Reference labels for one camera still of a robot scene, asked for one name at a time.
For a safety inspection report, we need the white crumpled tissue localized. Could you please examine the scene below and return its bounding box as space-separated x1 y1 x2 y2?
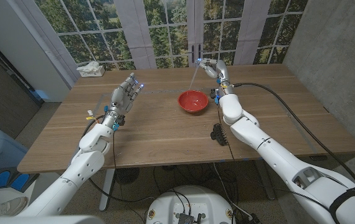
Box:
76 61 100 73

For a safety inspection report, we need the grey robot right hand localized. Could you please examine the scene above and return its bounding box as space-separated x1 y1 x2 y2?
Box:
197 58 235 96

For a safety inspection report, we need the black hair clip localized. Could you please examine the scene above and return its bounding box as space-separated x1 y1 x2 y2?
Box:
210 123 229 147

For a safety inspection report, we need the grey table leg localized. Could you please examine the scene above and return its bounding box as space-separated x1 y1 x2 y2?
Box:
255 160 278 200

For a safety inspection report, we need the white table leg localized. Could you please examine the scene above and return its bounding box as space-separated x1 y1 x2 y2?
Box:
98 168 116 212

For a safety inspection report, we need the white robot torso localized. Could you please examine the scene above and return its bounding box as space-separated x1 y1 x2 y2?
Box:
145 185 236 224

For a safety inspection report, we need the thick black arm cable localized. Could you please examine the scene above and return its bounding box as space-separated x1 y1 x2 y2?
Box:
80 114 153 203
232 82 355 200

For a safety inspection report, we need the blue black foot pedal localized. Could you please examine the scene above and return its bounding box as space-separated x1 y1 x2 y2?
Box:
0 167 40 192

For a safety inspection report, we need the printed window backdrop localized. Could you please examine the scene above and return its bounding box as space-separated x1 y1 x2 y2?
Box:
21 0 309 71

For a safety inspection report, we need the red bowl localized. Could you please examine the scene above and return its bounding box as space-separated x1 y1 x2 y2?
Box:
177 90 209 113

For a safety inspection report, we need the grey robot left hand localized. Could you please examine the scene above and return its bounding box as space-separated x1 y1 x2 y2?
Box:
103 73 145 126

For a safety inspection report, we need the round black fan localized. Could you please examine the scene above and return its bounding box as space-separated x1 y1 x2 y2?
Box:
115 167 140 186

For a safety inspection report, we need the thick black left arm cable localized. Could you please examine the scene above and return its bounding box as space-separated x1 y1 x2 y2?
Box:
80 114 153 203

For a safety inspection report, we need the white grey sneaker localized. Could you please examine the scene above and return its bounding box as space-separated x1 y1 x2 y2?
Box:
0 196 29 217

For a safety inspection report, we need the white power strip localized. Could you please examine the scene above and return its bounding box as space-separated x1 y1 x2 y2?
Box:
79 65 106 78

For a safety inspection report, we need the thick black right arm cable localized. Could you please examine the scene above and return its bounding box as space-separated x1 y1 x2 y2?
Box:
232 82 355 200

